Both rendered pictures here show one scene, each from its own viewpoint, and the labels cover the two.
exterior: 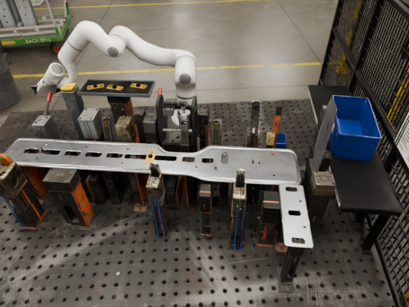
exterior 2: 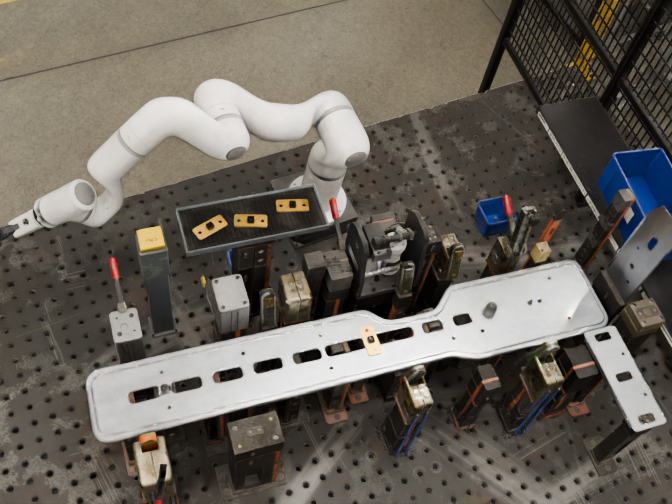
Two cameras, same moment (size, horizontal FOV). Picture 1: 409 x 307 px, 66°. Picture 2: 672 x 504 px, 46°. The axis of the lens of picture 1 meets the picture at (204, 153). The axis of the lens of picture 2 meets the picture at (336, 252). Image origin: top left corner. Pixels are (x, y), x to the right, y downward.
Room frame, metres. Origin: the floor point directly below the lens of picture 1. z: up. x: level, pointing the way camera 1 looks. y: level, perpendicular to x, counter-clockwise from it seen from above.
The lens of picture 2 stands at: (0.34, 0.91, 2.83)
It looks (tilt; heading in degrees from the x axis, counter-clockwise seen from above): 56 degrees down; 325
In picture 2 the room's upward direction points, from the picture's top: 12 degrees clockwise
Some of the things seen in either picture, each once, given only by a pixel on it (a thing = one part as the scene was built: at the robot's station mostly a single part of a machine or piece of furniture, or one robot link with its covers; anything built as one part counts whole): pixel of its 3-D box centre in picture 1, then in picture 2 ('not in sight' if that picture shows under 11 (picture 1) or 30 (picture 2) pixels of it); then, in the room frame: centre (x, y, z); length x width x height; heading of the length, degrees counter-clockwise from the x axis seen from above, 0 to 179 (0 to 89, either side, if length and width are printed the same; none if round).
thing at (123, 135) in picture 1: (130, 150); (291, 322); (1.24, 0.39, 0.89); 0.13 x 0.11 x 0.38; 173
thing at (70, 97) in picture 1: (81, 123); (157, 286); (1.46, 0.69, 0.92); 0.08 x 0.08 x 0.44; 83
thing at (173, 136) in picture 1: (179, 139); (377, 278); (1.25, 0.12, 0.94); 0.18 x 0.13 x 0.49; 83
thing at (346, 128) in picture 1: (350, 126); (649, 205); (1.12, -0.67, 1.10); 0.30 x 0.17 x 0.13; 167
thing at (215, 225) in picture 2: (95, 86); (210, 226); (1.43, 0.55, 1.17); 0.08 x 0.04 x 0.01; 104
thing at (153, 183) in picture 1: (159, 205); (405, 415); (0.88, 0.21, 0.87); 0.12 x 0.09 x 0.35; 173
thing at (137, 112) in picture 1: (145, 142); (308, 297); (1.29, 0.32, 0.90); 0.05 x 0.05 x 0.40; 83
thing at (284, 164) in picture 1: (146, 158); (363, 345); (1.06, 0.27, 1.00); 1.38 x 0.22 x 0.02; 83
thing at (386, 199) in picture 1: (344, 136); (631, 212); (1.15, -0.67, 1.01); 0.90 x 0.22 x 0.03; 173
